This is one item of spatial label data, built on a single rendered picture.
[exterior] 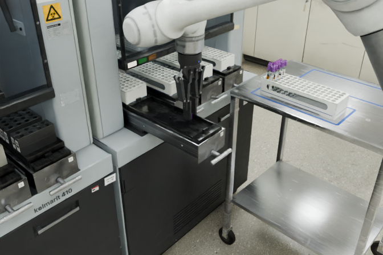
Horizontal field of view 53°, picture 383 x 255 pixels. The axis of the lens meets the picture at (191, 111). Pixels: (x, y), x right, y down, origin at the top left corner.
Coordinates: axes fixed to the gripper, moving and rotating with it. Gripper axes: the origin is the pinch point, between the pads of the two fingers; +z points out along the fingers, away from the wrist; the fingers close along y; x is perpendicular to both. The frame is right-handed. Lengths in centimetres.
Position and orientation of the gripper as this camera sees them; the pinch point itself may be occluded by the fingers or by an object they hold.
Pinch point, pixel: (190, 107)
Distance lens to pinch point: 129.4
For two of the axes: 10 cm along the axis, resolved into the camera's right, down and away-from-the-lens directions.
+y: -6.6, 3.7, -6.5
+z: 0.0, 8.7, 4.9
